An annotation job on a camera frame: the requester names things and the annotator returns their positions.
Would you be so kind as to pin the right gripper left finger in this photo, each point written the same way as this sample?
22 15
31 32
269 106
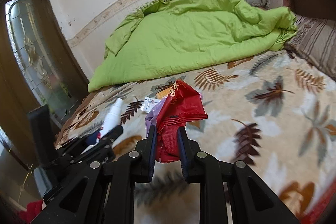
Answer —
144 167

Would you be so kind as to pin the orange medicine box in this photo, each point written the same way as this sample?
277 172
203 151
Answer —
165 93

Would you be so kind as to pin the green quilt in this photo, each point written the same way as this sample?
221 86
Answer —
168 37

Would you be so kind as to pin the wooden glass door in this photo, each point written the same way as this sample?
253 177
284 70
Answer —
37 68

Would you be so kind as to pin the red wrapper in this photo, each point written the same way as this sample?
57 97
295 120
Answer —
183 104

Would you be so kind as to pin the red sleeve left forearm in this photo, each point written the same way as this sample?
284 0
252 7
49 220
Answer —
32 210

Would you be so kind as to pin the red plastic mesh basket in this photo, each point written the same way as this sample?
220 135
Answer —
322 209

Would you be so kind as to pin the brown striped pillow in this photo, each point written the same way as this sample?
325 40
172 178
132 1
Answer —
315 43

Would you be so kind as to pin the purple wrapper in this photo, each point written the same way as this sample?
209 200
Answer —
151 118

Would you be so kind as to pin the long white medicine box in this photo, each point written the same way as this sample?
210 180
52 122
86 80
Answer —
148 104

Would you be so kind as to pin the small white dropper bottle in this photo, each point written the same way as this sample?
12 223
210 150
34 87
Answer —
111 120

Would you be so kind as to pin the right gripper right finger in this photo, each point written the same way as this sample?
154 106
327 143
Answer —
188 150

